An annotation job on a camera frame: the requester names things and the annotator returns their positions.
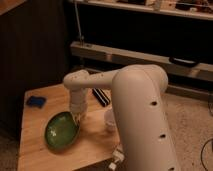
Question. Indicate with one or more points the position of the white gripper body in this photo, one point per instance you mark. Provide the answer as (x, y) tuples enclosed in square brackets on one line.
[(78, 109)]

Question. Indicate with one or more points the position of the green ceramic bowl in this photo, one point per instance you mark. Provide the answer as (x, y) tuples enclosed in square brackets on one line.
[(60, 131)]

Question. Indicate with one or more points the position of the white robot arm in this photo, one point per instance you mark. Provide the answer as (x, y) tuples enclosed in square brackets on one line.
[(136, 94)]

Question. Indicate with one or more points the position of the black striped rectangular block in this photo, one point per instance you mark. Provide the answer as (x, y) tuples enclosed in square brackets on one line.
[(101, 97)]

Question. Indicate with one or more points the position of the translucent plastic cup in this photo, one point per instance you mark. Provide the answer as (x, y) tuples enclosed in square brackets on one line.
[(110, 120)]

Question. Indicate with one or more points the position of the blue sponge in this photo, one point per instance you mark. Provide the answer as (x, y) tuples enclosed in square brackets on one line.
[(35, 101)]

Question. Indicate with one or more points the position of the white squeeze bottle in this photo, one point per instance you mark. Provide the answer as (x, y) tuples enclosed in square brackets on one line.
[(117, 158)]

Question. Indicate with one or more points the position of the vertical metal pole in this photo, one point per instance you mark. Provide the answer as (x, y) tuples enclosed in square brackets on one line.
[(81, 38)]

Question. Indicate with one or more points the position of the long grey case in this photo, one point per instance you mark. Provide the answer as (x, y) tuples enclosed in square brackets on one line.
[(120, 56)]

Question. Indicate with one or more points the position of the wooden wall shelf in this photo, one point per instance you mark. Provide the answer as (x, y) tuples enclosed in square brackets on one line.
[(141, 8)]

